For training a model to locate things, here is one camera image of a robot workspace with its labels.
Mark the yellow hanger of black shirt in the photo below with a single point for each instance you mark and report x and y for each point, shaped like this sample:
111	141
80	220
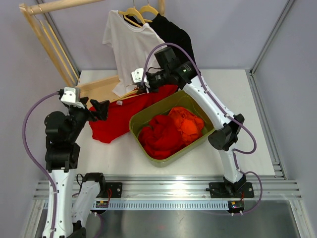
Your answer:
148	9

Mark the aluminium frame post left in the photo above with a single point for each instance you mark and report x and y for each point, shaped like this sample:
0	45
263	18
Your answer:
47	17

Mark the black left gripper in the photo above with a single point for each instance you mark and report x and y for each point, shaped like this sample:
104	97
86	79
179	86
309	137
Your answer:
101	108

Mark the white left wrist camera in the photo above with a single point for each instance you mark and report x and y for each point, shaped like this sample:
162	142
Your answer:
71	97

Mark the red t shirt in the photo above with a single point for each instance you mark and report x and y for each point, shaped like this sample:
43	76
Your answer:
120	113
160	138

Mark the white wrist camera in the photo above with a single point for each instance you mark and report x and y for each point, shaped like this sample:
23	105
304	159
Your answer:
71	97
137	77

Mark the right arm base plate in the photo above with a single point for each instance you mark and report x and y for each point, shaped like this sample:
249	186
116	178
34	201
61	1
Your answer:
218	191

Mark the wooden clothes rack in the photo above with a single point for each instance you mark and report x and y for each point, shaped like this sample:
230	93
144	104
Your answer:
92	85

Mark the aluminium frame post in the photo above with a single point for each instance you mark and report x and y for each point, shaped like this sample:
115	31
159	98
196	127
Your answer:
47	17
273	33

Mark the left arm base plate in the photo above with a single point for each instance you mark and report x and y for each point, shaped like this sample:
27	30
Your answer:
111	190

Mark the olive green plastic basket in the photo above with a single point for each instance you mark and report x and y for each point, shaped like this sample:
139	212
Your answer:
163	107

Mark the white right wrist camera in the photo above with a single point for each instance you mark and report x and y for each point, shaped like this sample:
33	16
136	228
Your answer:
137	77

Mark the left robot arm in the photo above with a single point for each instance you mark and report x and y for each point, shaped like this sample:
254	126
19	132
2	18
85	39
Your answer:
67	218

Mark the yellow hanger of white shirt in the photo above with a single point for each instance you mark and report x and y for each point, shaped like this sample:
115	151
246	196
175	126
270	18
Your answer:
134	12

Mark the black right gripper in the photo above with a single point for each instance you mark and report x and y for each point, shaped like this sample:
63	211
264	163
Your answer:
151	89

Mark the aluminium frame post right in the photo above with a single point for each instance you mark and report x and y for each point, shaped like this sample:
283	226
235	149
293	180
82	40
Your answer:
273	33

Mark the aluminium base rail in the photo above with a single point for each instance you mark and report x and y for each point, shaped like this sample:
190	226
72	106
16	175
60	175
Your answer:
194	187

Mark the orange t shirt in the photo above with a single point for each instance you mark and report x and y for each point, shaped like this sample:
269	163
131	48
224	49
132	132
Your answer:
188	124

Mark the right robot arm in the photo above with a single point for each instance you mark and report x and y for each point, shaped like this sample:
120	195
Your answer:
189	79

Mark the black t shirt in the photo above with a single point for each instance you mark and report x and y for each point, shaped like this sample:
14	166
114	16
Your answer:
159	30

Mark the white slotted cable duct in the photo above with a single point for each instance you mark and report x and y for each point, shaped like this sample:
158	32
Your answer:
162	205

